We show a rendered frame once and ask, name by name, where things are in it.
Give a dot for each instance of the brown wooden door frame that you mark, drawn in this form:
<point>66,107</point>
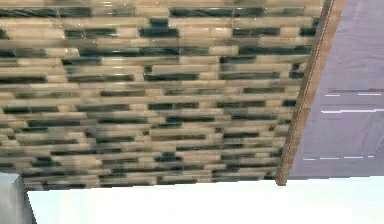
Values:
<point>308,96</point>

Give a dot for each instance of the white kitchen worktop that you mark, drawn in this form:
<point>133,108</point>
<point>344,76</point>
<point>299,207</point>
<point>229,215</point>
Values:
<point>206,205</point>

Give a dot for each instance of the grey metal box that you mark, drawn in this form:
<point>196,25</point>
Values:
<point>11,201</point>

